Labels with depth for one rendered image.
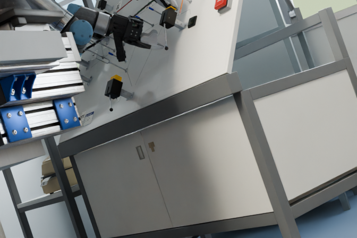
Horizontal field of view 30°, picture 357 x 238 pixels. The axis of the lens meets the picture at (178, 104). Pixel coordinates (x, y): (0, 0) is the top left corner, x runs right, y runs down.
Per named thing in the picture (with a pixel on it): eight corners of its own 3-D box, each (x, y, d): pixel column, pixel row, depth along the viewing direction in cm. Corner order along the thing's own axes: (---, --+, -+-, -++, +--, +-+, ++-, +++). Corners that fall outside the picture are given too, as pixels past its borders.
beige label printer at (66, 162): (66, 189, 310) (52, 150, 311) (43, 196, 326) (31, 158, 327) (116, 171, 331) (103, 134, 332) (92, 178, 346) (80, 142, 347)
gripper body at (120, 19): (145, 26, 232) (112, 16, 230) (137, 48, 235) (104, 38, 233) (145, 19, 239) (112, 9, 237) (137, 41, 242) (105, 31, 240)
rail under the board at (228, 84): (231, 93, 209) (224, 74, 209) (61, 159, 300) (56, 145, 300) (244, 90, 212) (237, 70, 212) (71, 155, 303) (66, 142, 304)
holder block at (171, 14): (167, 29, 243) (159, 24, 241) (170, 16, 245) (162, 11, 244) (174, 26, 240) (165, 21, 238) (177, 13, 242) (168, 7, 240)
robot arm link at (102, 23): (92, 35, 232) (94, 27, 240) (105, 39, 233) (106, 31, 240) (99, 15, 229) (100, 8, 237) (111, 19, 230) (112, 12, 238)
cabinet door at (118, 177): (172, 228, 255) (139, 130, 257) (101, 239, 297) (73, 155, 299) (176, 226, 256) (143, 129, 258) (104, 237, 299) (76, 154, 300)
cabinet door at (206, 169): (271, 212, 212) (230, 95, 214) (171, 228, 255) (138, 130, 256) (277, 210, 214) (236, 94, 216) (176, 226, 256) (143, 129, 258)
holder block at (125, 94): (122, 119, 257) (100, 109, 252) (128, 91, 262) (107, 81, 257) (128, 116, 254) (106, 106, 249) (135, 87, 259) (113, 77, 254)
